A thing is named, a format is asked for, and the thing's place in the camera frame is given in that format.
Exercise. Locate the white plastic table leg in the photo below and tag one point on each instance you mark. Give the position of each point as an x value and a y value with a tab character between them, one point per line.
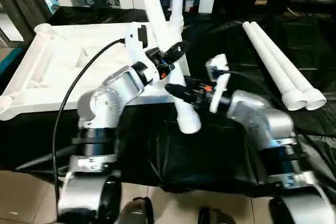
178	1
155	16
286	64
267	61

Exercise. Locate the white plastic table top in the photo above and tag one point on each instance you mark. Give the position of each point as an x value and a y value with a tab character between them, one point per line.
65	64

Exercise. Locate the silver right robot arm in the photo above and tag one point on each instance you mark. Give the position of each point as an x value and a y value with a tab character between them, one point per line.
267	129

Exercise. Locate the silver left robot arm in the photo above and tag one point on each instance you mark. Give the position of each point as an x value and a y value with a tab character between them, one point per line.
105	103

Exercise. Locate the black work surface mat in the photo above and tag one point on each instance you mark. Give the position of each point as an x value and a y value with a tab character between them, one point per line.
210	150

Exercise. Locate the white figurine in cabinet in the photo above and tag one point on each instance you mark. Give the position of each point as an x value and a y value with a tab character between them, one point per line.
89	1

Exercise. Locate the black right robot foot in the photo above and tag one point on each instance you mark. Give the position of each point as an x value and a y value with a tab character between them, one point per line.
215	217

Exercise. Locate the black robot foot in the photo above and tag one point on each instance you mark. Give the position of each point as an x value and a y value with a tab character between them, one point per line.
215	217
136	212

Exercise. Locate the black left robot foot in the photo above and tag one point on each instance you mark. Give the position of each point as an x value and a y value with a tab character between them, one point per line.
136	212

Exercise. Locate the teal floor mat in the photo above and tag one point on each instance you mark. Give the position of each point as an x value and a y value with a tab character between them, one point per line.
10	58

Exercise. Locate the grey curtain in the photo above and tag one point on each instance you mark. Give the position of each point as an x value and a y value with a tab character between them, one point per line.
21	3

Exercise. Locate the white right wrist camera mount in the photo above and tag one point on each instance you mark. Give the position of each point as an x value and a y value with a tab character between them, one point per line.
219	77

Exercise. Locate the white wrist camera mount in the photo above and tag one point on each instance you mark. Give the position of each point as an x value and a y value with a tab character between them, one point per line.
136	48
219	77

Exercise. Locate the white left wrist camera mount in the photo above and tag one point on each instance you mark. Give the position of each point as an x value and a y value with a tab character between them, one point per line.
136	48

